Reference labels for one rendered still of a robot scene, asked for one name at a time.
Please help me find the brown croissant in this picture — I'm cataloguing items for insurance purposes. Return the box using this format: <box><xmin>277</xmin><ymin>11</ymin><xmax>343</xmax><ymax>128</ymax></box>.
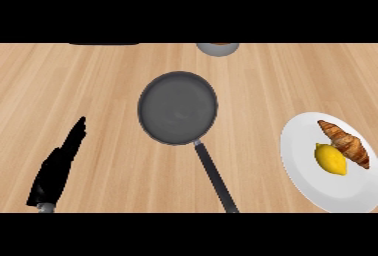
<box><xmin>316</xmin><ymin>119</ymin><xmax>371</xmax><ymax>170</ymax></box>

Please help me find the white plate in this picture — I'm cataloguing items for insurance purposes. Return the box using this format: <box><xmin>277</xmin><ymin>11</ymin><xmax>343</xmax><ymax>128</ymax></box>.
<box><xmin>280</xmin><ymin>111</ymin><xmax>378</xmax><ymax>214</ymax></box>

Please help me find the yellow lemon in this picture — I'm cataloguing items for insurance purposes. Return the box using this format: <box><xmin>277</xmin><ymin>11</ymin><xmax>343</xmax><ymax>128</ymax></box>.
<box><xmin>313</xmin><ymin>142</ymin><xmax>349</xmax><ymax>176</ymax></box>

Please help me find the black flat object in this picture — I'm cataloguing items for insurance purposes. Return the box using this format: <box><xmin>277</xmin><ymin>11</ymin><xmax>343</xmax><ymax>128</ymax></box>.
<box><xmin>68</xmin><ymin>42</ymin><xmax>142</xmax><ymax>46</ymax></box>

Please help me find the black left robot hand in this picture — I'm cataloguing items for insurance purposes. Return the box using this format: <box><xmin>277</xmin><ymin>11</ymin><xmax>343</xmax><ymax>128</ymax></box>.
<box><xmin>26</xmin><ymin>116</ymin><xmax>89</xmax><ymax>208</ymax></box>

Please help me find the dark grey frying pan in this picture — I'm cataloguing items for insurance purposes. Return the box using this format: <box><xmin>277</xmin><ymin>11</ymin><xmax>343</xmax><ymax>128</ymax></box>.
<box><xmin>136</xmin><ymin>70</ymin><xmax>241</xmax><ymax>214</ymax></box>

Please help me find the grey bowl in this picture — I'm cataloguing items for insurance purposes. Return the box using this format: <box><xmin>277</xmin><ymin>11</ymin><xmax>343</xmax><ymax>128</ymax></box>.
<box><xmin>195</xmin><ymin>42</ymin><xmax>241</xmax><ymax>57</ymax></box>

